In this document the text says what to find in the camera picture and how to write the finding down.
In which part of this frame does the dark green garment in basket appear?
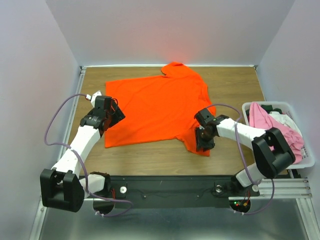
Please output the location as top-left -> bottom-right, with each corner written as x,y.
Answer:
261,104 -> 283,114

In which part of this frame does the pink t shirt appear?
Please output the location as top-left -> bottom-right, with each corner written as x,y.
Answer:
249,102 -> 305,164

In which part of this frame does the aluminium frame rail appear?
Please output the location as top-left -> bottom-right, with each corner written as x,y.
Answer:
39,178 -> 312,201

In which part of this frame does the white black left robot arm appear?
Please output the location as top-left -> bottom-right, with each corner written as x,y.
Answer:
40,98 -> 125,213

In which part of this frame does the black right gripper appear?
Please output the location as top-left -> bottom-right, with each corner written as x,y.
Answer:
194,126 -> 215,151

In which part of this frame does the white perforated laundry basket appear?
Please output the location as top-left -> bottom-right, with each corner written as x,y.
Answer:
242,101 -> 315,169

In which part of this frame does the white garment in basket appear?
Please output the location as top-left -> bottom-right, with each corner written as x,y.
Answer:
268,111 -> 302,135

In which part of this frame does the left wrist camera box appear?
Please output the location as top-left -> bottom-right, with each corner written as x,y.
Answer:
85,90 -> 113,111

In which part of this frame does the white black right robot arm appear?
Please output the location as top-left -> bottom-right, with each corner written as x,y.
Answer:
194,109 -> 296,195

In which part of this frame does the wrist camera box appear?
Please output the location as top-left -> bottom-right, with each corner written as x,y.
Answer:
85,90 -> 113,111
194,108 -> 215,127

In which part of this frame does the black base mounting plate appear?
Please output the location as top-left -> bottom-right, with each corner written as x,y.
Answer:
93,175 -> 260,216

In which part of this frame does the orange t shirt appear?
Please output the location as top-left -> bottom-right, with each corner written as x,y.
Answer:
104,62 -> 212,157

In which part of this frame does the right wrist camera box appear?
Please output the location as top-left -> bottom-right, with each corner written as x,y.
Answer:
194,108 -> 215,127

